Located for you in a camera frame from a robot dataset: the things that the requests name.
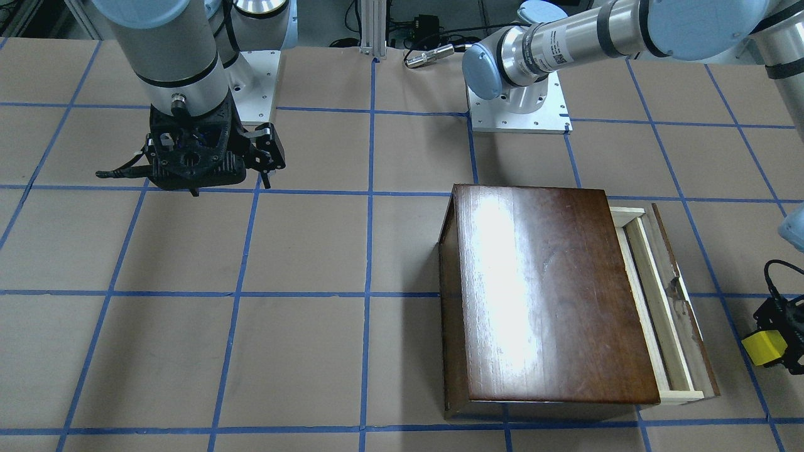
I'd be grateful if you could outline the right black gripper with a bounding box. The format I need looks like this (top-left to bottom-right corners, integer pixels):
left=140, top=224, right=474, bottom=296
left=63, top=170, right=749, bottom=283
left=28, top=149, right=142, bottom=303
left=229, top=104, right=286, bottom=190

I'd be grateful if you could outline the light wood drawer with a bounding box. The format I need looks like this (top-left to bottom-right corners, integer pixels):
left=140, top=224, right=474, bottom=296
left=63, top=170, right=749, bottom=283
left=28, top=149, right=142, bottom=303
left=611, top=203, right=721, bottom=406

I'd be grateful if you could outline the yellow block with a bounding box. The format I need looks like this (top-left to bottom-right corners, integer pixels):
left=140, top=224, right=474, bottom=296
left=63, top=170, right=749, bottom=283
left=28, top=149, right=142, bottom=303
left=741, top=330, right=788, bottom=367

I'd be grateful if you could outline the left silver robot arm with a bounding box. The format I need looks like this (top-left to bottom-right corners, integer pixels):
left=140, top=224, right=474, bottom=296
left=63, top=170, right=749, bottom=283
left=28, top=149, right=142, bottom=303
left=462, top=1, right=802, bottom=132

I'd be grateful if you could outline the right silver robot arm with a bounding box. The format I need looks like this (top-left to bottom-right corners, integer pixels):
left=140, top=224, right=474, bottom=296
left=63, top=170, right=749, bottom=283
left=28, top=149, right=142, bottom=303
left=94, top=1, right=298, bottom=196

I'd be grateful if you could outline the metallic cylinder tool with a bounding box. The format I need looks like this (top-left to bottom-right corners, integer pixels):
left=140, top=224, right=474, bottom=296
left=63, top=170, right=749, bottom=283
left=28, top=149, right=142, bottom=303
left=404, top=44, right=455, bottom=69

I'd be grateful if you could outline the black power adapter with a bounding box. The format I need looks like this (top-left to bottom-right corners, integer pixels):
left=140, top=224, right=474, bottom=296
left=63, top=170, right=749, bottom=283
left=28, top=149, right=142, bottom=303
left=411, top=14, right=440, bottom=43

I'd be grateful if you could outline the dark wooden cabinet box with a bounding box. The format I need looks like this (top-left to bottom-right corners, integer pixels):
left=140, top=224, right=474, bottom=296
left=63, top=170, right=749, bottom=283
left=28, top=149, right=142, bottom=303
left=437, top=184, right=660, bottom=421

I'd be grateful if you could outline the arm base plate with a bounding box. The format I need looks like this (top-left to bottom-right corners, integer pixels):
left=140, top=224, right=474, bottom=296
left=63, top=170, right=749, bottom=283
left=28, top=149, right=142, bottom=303
left=225, top=50, right=281, bottom=126
left=466, top=72, right=573, bottom=134

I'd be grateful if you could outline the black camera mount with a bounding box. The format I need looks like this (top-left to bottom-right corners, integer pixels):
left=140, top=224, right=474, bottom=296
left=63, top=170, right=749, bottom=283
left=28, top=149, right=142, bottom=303
left=753, top=296, right=803, bottom=375
left=95, top=95, right=247, bottom=196

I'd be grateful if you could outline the aluminium frame post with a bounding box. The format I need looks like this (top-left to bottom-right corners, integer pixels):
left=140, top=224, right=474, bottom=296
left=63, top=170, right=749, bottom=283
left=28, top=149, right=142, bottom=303
left=358, top=0, right=388, bottom=60

